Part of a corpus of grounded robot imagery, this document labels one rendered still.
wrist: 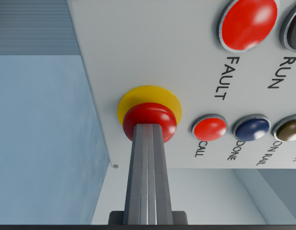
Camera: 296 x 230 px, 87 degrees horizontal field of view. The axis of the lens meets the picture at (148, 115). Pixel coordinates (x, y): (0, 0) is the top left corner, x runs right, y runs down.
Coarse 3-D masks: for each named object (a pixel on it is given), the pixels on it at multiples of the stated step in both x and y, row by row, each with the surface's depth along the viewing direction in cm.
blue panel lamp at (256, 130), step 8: (248, 120) 13; (256, 120) 13; (264, 120) 13; (240, 128) 13; (248, 128) 13; (256, 128) 13; (264, 128) 13; (240, 136) 14; (248, 136) 13; (256, 136) 13
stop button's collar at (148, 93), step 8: (136, 88) 11; (144, 88) 11; (152, 88) 11; (160, 88) 11; (128, 96) 11; (136, 96) 11; (144, 96) 11; (152, 96) 11; (160, 96) 11; (168, 96) 11; (120, 104) 12; (128, 104) 12; (136, 104) 12; (168, 104) 12; (176, 104) 12; (120, 112) 12; (176, 112) 12; (120, 120) 13; (176, 120) 13
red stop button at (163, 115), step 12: (132, 108) 11; (144, 108) 10; (156, 108) 10; (168, 108) 11; (132, 120) 11; (144, 120) 10; (156, 120) 10; (168, 120) 11; (132, 132) 11; (168, 132) 11
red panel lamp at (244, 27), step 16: (240, 0) 8; (256, 0) 7; (272, 0) 8; (240, 16) 8; (256, 16) 8; (272, 16) 8; (224, 32) 8; (240, 32) 8; (256, 32) 8; (240, 48) 9
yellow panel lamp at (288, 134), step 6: (294, 120) 13; (282, 126) 13; (288, 126) 13; (294, 126) 13; (282, 132) 13; (288, 132) 13; (294, 132) 13; (282, 138) 14; (288, 138) 14; (294, 138) 14
